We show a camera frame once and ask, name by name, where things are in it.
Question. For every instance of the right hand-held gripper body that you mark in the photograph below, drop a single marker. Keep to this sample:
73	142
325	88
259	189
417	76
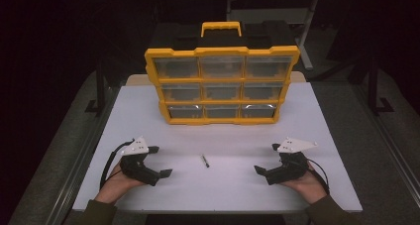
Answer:
290	168

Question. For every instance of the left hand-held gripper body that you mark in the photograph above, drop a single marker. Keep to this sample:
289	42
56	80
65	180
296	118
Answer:
138	172

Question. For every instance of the small clear tube black cap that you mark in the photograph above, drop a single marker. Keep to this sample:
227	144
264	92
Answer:
205	161

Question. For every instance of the clear plastic drawer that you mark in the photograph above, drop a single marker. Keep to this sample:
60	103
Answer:
185	112

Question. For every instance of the yellow black organizer cabinet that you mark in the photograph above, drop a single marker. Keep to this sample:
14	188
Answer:
218	121

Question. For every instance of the person's right hand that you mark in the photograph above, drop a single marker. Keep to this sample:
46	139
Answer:
308	187

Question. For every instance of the person's left hand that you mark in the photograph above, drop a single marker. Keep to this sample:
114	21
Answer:
115	187

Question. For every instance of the black metal stand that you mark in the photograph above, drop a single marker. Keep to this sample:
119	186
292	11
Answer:
100	86
373	86

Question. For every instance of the set of clear drawers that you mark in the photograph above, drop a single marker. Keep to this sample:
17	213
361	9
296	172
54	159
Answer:
221	66

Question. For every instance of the aluminium rail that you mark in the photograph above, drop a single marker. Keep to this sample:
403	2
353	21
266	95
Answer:
76	175
391	142

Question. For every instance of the white metal desk frame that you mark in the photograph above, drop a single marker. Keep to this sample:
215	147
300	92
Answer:
264	16

